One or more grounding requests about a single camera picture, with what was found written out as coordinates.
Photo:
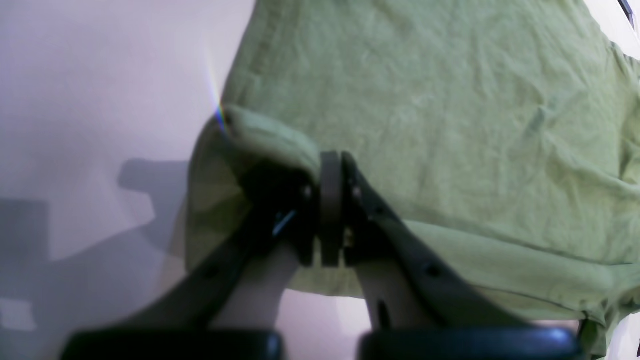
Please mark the olive green t-shirt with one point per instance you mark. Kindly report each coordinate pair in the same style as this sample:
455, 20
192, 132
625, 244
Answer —
504, 133

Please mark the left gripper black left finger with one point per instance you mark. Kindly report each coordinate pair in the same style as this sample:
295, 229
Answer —
227, 307

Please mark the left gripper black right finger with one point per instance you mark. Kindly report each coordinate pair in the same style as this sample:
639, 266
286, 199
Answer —
419, 307

